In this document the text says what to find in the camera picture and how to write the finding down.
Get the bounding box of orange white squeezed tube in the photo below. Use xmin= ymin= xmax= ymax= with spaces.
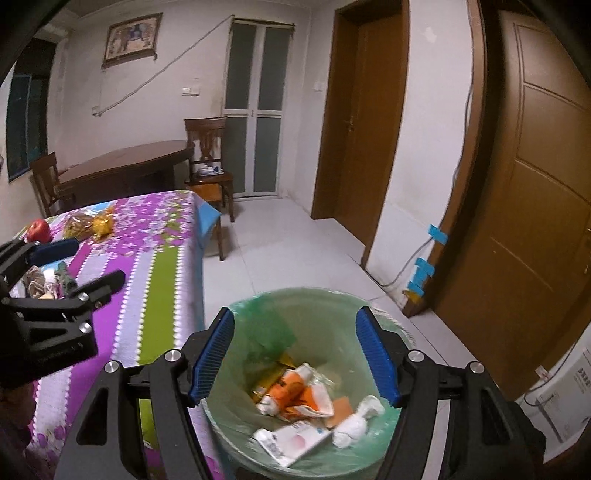
xmin=277 ymin=364 xmax=321 ymax=407

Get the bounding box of brown cardboard piece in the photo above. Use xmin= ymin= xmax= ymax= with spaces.
xmin=323 ymin=396 xmax=354 ymax=428

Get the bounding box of dark cable along door frame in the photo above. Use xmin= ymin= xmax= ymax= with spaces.
xmin=365 ymin=46 xmax=474 ymax=287

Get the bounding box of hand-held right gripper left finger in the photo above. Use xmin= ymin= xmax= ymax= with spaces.
xmin=54 ymin=307 xmax=236 ymax=480

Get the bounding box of framed wall picture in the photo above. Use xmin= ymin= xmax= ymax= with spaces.
xmin=102 ymin=13 xmax=163 ymax=69

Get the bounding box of thin wall cable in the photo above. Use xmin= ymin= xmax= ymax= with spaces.
xmin=92 ymin=16 xmax=232 ymax=116

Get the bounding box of green lined trash bin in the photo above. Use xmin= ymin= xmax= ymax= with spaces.
xmin=203 ymin=287 xmax=416 ymax=480

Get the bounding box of white wrapper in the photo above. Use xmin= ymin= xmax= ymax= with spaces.
xmin=24 ymin=266 xmax=58 ymax=301

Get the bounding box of white tissue wad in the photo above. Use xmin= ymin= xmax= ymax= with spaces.
xmin=332 ymin=395 xmax=385 ymax=448

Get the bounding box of red apple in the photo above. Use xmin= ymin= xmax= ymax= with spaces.
xmin=26 ymin=219 xmax=51 ymax=244

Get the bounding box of round dark wooden table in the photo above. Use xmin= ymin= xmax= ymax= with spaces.
xmin=55 ymin=141 xmax=195 ymax=208

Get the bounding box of crushed gold box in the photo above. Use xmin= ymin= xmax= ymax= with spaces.
xmin=252 ymin=353 xmax=296 ymax=400

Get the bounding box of dark window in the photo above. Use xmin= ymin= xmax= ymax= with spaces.
xmin=7 ymin=39 xmax=57 ymax=181

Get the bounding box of frosted glass double door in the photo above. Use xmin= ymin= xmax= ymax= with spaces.
xmin=223 ymin=18 xmax=294 ymax=199

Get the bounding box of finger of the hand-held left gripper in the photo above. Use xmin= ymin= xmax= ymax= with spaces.
xmin=9 ymin=270 xmax=126 ymax=333
xmin=0 ymin=237 xmax=79 ymax=298

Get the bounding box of white wall panel box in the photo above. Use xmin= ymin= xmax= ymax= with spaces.
xmin=517 ymin=344 xmax=591 ymax=446

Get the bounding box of clear bag of brown snacks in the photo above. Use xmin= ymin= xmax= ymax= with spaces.
xmin=62 ymin=213 xmax=95 ymax=241

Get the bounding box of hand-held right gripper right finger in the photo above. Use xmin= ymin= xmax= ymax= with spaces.
xmin=355 ymin=307 xmax=513 ymax=480

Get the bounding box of white red-striped carton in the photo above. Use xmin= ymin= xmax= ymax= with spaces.
xmin=253 ymin=421 xmax=334 ymax=467

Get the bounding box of yellow crinkled wrapper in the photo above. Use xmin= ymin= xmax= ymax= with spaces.
xmin=92 ymin=209 xmax=116 ymax=241

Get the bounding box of brown panelled wooden door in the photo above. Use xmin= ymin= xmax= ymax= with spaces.
xmin=434 ymin=0 xmax=591 ymax=407

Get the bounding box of purple green floral tablecloth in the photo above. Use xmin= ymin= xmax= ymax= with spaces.
xmin=9 ymin=189 xmax=222 ymax=480

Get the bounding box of dark wooden chair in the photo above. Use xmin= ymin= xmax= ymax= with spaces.
xmin=184 ymin=117 xmax=235 ymax=222
xmin=30 ymin=152 xmax=77 ymax=217

